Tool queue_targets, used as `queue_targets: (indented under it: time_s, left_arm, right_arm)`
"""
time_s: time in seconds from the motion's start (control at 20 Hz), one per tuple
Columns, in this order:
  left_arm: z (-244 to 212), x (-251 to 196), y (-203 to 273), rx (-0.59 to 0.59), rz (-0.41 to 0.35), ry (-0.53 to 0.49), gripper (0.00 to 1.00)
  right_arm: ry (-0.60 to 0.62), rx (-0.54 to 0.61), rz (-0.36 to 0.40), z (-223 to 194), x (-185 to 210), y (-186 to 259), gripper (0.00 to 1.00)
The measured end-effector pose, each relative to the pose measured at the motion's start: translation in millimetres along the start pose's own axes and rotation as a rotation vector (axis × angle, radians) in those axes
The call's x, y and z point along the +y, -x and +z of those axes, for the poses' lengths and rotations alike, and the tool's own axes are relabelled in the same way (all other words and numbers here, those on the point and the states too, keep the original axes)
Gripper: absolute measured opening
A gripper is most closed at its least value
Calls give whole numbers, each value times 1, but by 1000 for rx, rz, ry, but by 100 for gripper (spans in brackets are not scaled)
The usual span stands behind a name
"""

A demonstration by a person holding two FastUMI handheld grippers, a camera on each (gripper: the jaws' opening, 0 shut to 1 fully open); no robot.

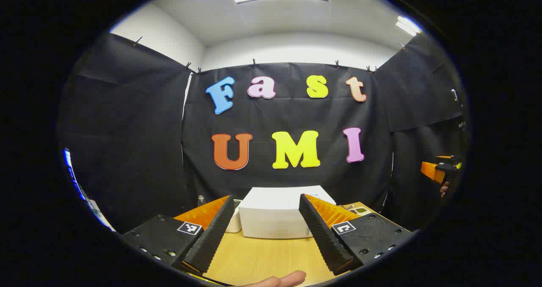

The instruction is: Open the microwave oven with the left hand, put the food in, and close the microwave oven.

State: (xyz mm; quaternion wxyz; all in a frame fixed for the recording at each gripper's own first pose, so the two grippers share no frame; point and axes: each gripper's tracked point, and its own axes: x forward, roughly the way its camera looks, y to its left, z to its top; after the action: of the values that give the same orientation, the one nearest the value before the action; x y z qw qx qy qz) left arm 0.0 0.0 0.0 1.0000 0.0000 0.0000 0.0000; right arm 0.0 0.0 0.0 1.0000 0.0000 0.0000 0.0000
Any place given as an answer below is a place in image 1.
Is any small ceiling light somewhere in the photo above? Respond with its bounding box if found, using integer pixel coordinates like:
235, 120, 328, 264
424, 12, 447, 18
396, 16, 422, 36

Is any white toaster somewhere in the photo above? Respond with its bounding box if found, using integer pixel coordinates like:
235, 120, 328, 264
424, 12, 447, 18
227, 199, 243, 232

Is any black backdrop cloth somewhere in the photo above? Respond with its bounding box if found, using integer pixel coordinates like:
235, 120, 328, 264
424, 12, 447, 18
57, 32, 468, 232

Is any white microwave oven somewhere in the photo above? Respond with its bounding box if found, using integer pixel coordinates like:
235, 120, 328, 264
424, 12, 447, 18
238, 185, 337, 239

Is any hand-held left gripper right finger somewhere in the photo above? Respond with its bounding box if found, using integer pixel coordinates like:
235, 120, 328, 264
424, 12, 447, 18
299, 193, 418, 276

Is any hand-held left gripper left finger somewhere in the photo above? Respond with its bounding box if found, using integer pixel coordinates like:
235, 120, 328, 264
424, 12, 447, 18
121, 194, 236, 275

